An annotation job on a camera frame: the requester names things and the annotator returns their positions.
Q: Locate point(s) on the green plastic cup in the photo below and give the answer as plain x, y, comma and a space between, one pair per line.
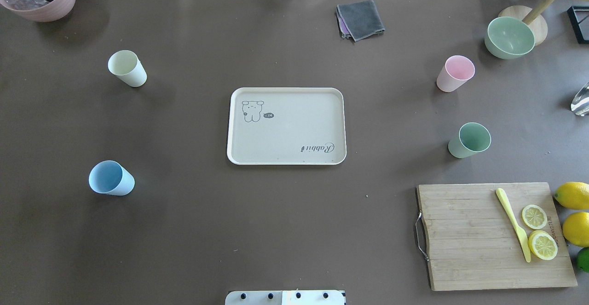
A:
471, 139

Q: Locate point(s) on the blue plastic cup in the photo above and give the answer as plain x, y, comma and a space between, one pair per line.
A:
109, 177

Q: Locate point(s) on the cream rabbit tray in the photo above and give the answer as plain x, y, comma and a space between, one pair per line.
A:
286, 126

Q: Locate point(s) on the black tray with glasses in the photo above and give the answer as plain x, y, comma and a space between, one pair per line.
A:
578, 16

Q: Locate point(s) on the grey folded cloth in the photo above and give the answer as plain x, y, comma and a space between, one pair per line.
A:
359, 20

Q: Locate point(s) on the pink plastic cup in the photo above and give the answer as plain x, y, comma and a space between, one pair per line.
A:
457, 70

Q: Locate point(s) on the cream plastic cup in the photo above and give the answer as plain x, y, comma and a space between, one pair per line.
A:
127, 67

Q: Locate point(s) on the wooden cutting board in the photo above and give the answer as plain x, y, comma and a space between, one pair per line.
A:
471, 245

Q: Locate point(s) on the yellow plastic knife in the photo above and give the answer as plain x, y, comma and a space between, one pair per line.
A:
520, 232

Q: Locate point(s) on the green bowl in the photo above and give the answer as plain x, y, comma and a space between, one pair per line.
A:
508, 38

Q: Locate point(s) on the lemon half slice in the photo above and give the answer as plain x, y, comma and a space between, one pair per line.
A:
542, 245
534, 217

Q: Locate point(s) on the wooden cup tree stand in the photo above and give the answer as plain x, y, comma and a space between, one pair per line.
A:
531, 17

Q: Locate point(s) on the yellow lemon outer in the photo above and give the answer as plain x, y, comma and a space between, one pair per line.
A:
573, 195

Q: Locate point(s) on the yellow lemon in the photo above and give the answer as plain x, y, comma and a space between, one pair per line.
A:
575, 229
573, 195

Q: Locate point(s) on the clear textured glass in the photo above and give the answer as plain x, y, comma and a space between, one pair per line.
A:
580, 102

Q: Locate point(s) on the yellow lemon middle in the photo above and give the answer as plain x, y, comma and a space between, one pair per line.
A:
575, 229

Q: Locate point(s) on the green lime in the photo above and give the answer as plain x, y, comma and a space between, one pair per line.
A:
582, 259

